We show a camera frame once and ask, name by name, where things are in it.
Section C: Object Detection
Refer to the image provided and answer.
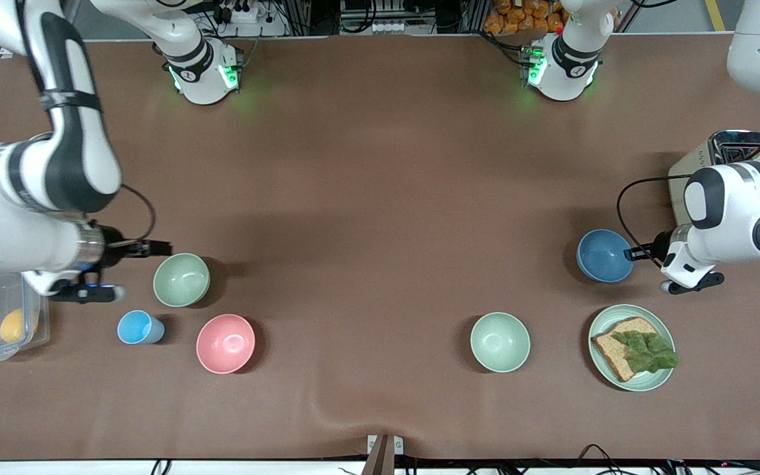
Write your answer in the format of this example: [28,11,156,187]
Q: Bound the orange snack pack pile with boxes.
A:
[484,0,566,36]

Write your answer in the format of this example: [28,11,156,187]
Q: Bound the blue bowl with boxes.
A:
[577,229,635,284]

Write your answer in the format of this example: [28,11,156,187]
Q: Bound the yellow lemon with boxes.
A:
[0,308,40,344]

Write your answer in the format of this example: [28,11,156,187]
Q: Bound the brown bread slice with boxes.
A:
[591,317,660,383]

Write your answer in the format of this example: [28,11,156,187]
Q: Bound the pale mint green bowl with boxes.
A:
[470,312,531,373]

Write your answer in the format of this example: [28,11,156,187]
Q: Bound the pink bowl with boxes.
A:
[196,314,256,375]

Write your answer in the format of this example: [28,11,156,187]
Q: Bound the beige chrome toaster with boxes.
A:
[668,129,760,228]

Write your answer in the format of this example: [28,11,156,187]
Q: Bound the pale green plate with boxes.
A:
[588,304,676,393]

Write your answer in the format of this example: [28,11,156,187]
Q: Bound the metal table edge bracket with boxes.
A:
[366,434,404,475]

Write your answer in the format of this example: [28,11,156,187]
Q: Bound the white power strip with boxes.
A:
[339,18,435,36]
[212,0,288,38]

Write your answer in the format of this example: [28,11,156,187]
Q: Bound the green lettuce leaf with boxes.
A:
[610,330,681,374]

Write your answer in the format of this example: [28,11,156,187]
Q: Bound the sage green bowl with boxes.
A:
[153,253,211,309]

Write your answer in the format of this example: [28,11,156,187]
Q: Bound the light blue cup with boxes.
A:
[117,310,166,345]

